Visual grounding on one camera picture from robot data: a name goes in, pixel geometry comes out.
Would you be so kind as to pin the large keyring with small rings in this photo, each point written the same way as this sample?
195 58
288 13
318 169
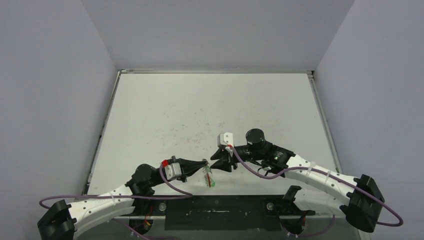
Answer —
207 175

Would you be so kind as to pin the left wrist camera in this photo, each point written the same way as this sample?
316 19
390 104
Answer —
172 170

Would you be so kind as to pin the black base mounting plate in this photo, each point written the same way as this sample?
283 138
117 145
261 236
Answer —
218 213

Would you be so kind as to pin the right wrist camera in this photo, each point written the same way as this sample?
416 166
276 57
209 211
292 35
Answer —
225 139

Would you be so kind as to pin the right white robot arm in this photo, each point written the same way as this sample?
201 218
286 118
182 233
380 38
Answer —
358 199

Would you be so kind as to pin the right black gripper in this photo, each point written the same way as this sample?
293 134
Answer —
231 158

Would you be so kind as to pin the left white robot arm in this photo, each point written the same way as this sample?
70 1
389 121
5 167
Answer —
67 221

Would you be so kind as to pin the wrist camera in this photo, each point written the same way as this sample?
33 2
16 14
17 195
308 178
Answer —
172 170
225 139

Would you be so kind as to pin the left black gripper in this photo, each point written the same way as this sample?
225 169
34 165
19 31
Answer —
188 167

